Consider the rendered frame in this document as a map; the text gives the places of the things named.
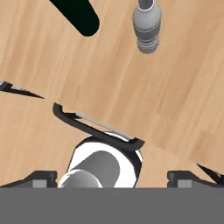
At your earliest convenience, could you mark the black glass bottle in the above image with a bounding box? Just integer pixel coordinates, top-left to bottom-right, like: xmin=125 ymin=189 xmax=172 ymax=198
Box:
xmin=49 ymin=0 xmax=101 ymax=38

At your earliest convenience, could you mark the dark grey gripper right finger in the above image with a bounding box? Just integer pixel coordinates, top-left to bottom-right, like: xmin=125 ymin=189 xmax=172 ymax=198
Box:
xmin=166 ymin=170 xmax=224 ymax=189

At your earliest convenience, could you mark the white and black round thing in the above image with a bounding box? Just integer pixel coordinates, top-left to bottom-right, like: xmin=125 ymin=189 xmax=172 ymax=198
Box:
xmin=57 ymin=131 xmax=144 ymax=189

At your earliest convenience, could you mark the grey plastic bottle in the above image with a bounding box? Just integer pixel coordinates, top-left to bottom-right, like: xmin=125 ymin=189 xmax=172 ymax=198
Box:
xmin=131 ymin=0 xmax=163 ymax=54

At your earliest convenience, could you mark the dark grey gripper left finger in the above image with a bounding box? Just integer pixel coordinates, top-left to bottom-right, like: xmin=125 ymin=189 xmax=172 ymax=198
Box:
xmin=0 ymin=170 xmax=59 ymax=189

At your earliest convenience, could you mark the black drawer handle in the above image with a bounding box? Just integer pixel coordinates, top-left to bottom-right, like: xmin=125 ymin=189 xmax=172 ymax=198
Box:
xmin=0 ymin=80 xmax=46 ymax=100
xmin=195 ymin=163 xmax=224 ymax=186
xmin=52 ymin=102 xmax=146 ymax=151

